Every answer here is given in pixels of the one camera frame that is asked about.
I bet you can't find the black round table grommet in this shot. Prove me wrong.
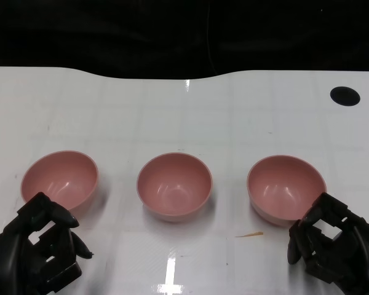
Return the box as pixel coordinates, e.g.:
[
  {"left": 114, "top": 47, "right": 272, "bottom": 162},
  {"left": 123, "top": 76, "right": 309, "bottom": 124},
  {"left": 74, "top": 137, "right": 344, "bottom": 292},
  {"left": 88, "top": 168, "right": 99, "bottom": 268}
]
[{"left": 330, "top": 86, "right": 361, "bottom": 108}]

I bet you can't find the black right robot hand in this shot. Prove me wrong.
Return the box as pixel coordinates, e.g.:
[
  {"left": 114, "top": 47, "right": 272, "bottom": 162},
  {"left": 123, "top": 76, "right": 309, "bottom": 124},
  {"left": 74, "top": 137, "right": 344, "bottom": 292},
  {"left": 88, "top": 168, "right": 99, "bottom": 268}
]
[{"left": 287, "top": 192, "right": 369, "bottom": 295}]

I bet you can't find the thin orange sliver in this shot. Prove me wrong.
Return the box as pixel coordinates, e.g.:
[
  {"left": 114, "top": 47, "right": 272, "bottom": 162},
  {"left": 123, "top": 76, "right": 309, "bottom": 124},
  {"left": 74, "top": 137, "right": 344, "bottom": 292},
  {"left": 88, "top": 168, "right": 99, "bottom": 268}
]
[{"left": 234, "top": 231, "right": 264, "bottom": 239}]

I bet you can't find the pink plastic bowl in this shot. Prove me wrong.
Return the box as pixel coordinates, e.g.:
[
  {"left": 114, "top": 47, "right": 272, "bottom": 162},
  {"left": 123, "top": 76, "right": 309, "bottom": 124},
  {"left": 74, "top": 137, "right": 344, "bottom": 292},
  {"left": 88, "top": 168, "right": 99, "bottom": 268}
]
[
  {"left": 20, "top": 150, "right": 99, "bottom": 218},
  {"left": 137, "top": 152, "right": 213, "bottom": 224},
  {"left": 246, "top": 154, "right": 327, "bottom": 227}
]

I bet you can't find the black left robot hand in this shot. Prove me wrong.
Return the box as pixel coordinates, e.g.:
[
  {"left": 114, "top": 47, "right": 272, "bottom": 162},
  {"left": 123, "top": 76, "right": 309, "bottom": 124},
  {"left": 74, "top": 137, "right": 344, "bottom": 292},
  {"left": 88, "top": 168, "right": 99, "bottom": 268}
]
[{"left": 0, "top": 192, "right": 95, "bottom": 295}]

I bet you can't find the black backdrop curtain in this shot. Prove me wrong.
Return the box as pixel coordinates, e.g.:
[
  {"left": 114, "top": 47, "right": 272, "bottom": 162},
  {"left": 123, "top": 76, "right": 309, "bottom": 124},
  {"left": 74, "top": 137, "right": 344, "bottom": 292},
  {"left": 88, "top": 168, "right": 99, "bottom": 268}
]
[{"left": 0, "top": 0, "right": 369, "bottom": 79}]

